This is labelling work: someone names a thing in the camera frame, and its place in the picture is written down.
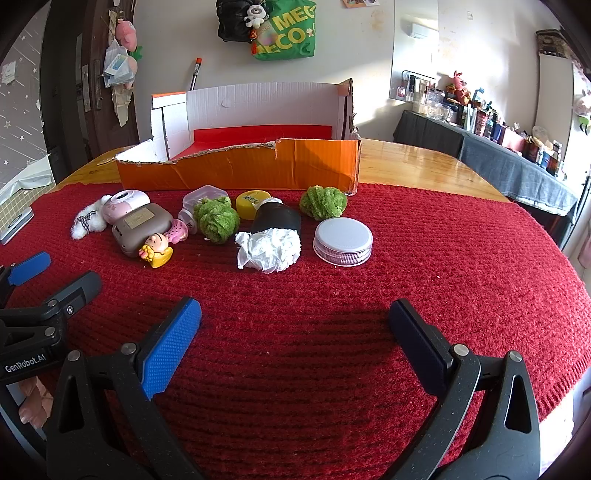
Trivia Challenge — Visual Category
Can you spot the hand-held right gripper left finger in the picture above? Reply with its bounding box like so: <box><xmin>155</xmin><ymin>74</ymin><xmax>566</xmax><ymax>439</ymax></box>
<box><xmin>45</xmin><ymin>296</ymin><xmax>206</xmax><ymax>480</ymax></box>

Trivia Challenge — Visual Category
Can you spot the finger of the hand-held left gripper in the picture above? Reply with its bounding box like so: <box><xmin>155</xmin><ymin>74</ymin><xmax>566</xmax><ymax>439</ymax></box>
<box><xmin>0</xmin><ymin>251</ymin><xmax>51</xmax><ymax>305</ymax></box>
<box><xmin>0</xmin><ymin>271</ymin><xmax>103</xmax><ymax>334</ymax></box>

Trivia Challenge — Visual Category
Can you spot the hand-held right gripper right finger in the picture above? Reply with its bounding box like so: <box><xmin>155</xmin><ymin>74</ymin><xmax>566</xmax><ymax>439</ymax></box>
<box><xmin>388</xmin><ymin>299</ymin><xmax>542</xmax><ymax>480</ymax></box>

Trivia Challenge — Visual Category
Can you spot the white fluffy rabbit scrunchie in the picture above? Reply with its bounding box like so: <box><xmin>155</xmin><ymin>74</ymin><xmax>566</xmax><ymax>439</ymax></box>
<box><xmin>71</xmin><ymin>194</ymin><xmax>114</xmax><ymax>240</ymax></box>

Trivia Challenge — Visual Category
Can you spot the yellow cartoon figurine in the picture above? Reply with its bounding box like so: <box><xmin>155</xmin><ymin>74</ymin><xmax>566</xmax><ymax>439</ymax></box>
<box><xmin>139</xmin><ymin>233</ymin><xmax>174</xmax><ymax>269</ymax></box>

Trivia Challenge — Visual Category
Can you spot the taupe square case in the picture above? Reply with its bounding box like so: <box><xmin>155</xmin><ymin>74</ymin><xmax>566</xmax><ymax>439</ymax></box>
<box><xmin>112</xmin><ymin>204</ymin><xmax>174</xmax><ymax>258</ymax></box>

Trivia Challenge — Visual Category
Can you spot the pink round toy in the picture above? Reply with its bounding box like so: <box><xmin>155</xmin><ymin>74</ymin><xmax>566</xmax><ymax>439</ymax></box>
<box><xmin>167</xmin><ymin>209</ymin><xmax>199</xmax><ymax>244</ymax></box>

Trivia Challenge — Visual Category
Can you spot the green chenille scrunchie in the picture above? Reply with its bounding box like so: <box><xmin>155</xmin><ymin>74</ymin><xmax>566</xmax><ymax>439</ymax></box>
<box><xmin>300</xmin><ymin>185</ymin><xmax>346</xmax><ymax>221</ymax></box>
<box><xmin>193</xmin><ymin>196</ymin><xmax>241</xmax><ymax>244</ymax></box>

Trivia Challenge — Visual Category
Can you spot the clear plastic small box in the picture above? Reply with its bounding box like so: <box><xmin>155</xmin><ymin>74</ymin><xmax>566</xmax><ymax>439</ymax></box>
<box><xmin>182</xmin><ymin>185</ymin><xmax>228</xmax><ymax>217</ymax></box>

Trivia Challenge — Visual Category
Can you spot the yellow round tin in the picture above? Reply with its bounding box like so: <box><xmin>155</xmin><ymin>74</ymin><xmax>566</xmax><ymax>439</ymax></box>
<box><xmin>235</xmin><ymin>189</ymin><xmax>271</xmax><ymax>220</ymax></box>

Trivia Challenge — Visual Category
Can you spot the black and white plush roll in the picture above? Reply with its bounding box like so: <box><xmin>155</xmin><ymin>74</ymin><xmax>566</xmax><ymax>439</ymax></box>
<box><xmin>235</xmin><ymin>196</ymin><xmax>303</xmax><ymax>274</ymax></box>

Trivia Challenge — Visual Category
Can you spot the white cardboard box red lining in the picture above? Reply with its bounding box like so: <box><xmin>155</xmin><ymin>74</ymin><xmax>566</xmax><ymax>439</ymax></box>
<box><xmin>115</xmin><ymin>78</ymin><xmax>363</xmax><ymax>197</ymax></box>

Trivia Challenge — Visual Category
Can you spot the person's left hand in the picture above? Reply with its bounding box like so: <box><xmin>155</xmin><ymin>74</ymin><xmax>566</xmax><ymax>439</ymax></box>
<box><xmin>18</xmin><ymin>376</ymin><xmax>54</xmax><ymax>428</ymax></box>

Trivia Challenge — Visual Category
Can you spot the white square gadget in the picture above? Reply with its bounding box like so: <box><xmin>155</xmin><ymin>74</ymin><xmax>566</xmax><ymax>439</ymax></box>
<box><xmin>0</xmin><ymin>206</ymin><xmax>34</xmax><ymax>245</ymax></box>

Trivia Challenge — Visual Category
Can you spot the cream grid patterned panel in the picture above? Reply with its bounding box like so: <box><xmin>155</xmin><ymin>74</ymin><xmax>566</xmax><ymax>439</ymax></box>
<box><xmin>0</xmin><ymin>152</ymin><xmax>51</xmax><ymax>227</ymax></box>

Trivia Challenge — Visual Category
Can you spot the red knitted mat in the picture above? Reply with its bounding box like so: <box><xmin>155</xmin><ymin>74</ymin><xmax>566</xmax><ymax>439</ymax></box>
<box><xmin>0</xmin><ymin>182</ymin><xmax>591</xmax><ymax>480</ymax></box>

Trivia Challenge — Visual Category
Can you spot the dark brown door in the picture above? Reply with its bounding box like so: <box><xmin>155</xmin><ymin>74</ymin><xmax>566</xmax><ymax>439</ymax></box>
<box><xmin>44</xmin><ymin>0</ymin><xmax>139</xmax><ymax>183</ymax></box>

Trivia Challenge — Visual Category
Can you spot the cream hanging cloth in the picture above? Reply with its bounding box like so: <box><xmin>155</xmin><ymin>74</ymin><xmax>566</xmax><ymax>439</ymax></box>
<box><xmin>112</xmin><ymin>83</ymin><xmax>134</xmax><ymax>127</ymax></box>

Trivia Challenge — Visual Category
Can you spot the cluttered side table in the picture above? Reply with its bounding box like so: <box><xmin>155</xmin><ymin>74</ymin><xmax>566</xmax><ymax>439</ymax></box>
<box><xmin>392</xmin><ymin>110</ymin><xmax>580</xmax><ymax>217</ymax></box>
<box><xmin>397</xmin><ymin>69</ymin><xmax>566</xmax><ymax>178</ymax></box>

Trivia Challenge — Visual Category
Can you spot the clear plastic bag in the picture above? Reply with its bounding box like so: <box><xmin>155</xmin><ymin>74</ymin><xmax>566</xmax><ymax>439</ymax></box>
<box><xmin>102</xmin><ymin>39</ymin><xmax>139</xmax><ymax>88</ymax></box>

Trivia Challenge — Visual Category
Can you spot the pink plush toy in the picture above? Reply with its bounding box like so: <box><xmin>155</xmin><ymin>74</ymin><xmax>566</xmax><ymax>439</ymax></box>
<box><xmin>115</xmin><ymin>18</ymin><xmax>139</xmax><ymax>52</ymax></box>

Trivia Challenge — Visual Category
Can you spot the red plush toy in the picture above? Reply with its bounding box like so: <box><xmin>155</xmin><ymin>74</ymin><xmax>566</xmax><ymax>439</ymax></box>
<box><xmin>450</xmin><ymin>70</ymin><xmax>472</xmax><ymax>106</ymax></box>

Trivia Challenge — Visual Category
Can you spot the white green plush toy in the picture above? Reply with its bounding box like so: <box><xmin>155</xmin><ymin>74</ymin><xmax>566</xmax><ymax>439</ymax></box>
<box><xmin>575</xmin><ymin>90</ymin><xmax>591</xmax><ymax>134</ymax></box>

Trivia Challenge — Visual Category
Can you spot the white refrigerator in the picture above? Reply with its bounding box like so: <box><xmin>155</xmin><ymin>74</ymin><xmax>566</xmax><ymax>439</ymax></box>
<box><xmin>536</xmin><ymin>28</ymin><xmax>591</xmax><ymax>185</ymax></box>

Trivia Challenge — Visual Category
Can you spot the black bag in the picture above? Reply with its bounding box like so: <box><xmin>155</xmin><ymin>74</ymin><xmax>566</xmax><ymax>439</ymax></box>
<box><xmin>216</xmin><ymin>0</ymin><xmax>259</xmax><ymax>42</ymax></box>

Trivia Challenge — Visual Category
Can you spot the green tote bag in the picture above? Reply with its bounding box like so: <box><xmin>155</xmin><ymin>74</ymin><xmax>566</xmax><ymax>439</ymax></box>
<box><xmin>252</xmin><ymin>0</ymin><xmax>318</xmax><ymax>62</ymax></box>

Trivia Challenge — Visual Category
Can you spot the leopard print cloth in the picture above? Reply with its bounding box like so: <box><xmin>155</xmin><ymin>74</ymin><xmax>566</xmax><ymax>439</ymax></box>
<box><xmin>536</xmin><ymin>28</ymin><xmax>575</xmax><ymax>58</ymax></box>

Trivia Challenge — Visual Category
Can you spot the wall mirror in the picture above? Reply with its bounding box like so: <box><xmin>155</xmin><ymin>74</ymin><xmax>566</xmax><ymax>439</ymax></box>
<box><xmin>389</xmin><ymin>0</ymin><xmax>439</xmax><ymax>104</ymax></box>

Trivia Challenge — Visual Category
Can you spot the white plush keychain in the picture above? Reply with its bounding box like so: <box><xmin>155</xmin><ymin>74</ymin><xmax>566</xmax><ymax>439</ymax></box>
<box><xmin>243</xmin><ymin>4</ymin><xmax>267</xmax><ymax>28</ymax></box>

